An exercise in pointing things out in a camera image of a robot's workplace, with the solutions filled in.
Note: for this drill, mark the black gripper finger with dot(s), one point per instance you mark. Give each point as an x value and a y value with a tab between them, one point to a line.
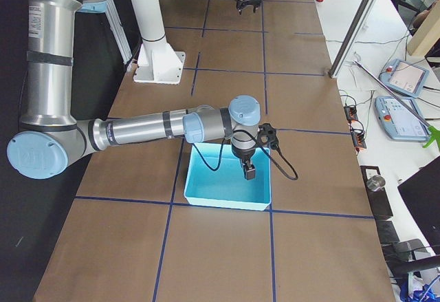
256	5
252	171
239	6
247	170

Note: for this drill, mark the turquoise plastic bin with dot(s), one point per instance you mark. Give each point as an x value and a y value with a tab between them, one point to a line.
215	178

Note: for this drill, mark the orange black connector strip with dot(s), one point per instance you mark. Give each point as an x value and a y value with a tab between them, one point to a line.
356	128

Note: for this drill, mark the metal cup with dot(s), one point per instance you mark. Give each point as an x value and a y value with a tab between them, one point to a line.
375	183

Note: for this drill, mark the near teach pendant tablet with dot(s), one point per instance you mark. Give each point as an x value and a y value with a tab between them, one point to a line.
397	122

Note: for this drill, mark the teach pendant tablet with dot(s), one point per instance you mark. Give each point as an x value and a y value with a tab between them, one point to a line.
397	122
403	77

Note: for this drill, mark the far teach pendant tablet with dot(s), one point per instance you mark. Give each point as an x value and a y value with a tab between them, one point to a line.
403	77

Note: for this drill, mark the black laptop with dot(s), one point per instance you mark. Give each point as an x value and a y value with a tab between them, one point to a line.
420	194

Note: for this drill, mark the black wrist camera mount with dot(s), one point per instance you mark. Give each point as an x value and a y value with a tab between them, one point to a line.
267	136

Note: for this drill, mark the white pedestal column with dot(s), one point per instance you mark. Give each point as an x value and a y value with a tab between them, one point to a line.
157	62

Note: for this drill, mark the aluminium frame post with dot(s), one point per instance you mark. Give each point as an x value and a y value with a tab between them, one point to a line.
351	36

